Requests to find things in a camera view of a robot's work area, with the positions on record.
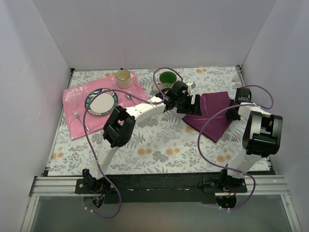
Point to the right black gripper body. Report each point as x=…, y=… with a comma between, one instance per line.
x=232, y=113

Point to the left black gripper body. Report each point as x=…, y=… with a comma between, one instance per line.
x=190, y=105

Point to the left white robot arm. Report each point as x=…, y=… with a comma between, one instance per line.
x=119, y=126

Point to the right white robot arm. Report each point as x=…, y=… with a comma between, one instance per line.
x=262, y=137

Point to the green floral mug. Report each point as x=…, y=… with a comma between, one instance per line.
x=166, y=80

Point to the silver spoon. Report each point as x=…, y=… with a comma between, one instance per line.
x=129, y=97

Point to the cream ceramic cup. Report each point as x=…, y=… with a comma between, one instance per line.
x=123, y=78

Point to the white plate blue rim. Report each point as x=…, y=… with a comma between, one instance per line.
x=101, y=102

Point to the pink cloth placemat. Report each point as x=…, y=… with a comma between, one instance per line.
x=84, y=86

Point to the small silver fork on placemat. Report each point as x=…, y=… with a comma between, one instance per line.
x=77, y=116

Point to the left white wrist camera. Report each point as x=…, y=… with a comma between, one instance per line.
x=191, y=86

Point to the aluminium frame rail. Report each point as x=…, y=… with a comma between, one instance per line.
x=58, y=209

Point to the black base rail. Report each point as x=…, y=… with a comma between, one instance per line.
x=153, y=188

